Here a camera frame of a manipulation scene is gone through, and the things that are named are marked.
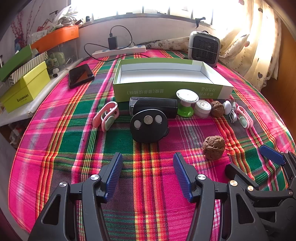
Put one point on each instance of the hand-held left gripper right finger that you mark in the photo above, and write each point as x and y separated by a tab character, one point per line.
182	178

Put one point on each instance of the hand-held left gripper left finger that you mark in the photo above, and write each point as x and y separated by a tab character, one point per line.
114	176

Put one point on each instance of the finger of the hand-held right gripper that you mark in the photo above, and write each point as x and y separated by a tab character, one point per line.
271	154
240	175

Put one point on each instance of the brown walnut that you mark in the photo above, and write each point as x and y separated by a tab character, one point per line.
217	109
214	147

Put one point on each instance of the black oval button device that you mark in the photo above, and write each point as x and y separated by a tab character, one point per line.
148	132

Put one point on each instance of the white round knob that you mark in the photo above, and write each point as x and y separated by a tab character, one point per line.
227	107

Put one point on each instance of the small white jar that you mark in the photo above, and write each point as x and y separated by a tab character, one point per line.
202	109

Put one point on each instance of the black rectangular case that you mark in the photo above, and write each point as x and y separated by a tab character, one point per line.
157	105

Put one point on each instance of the green white spool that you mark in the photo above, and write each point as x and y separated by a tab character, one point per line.
187	96

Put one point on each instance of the green white cardboard box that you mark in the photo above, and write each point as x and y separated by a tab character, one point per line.
161	91

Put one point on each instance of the wooden wardrobe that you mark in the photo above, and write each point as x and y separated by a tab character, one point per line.
286	69

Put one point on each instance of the black smartphone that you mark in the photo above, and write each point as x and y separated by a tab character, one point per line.
81	75

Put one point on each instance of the cream heart curtain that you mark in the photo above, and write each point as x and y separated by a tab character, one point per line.
249	46

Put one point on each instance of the yellow-green box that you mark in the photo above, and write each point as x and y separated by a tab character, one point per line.
23	92

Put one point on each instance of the white power strip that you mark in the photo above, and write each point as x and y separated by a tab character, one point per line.
120	51

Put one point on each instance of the grey fan heater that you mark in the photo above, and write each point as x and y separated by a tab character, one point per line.
203	48

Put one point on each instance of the clear storage bin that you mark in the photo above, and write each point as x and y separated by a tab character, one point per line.
70	51

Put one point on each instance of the black charger adapter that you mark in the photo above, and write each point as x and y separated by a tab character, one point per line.
112	42

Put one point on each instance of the floral pillow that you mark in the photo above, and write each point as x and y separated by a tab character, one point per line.
166	42

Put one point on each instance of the grey striped box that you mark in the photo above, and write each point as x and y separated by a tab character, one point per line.
27	67

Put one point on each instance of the orange box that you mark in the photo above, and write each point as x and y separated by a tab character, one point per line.
55	37

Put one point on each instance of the dark green box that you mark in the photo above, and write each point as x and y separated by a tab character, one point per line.
16	60

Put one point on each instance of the pile of paper packets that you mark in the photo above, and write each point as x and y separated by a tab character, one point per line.
45	30

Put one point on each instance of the red flower branches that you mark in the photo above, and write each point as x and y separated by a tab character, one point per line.
23	30

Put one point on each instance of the barred window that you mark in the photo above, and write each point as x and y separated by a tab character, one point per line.
150	7

